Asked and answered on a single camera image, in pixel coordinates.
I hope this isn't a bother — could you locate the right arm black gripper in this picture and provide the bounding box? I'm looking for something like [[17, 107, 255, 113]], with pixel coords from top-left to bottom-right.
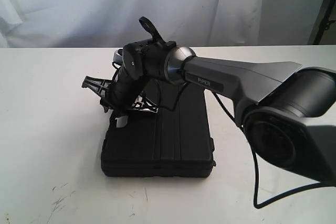
[[81, 40, 159, 114]]

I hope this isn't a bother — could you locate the black plastic tool case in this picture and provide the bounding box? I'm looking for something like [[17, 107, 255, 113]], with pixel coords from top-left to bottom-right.
[[100, 81, 216, 178]]

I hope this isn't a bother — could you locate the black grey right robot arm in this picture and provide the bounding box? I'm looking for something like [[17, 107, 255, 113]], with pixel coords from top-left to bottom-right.
[[82, 39, 335, 186]]

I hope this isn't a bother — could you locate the white backdrop curtain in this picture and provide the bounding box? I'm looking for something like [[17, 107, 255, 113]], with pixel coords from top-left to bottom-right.
[[1, 0, 323, 48]]

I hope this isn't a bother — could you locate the black metal stand pole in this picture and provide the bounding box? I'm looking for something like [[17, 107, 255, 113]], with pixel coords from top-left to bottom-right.
[[312, 0, 335, 45]]

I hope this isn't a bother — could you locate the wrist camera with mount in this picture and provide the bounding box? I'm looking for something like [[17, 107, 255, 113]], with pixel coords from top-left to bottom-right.
[[112, 16, 177, 66]]

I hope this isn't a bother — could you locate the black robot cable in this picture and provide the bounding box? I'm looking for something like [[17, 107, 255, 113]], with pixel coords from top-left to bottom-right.
[[146, 82, 321, 200]]

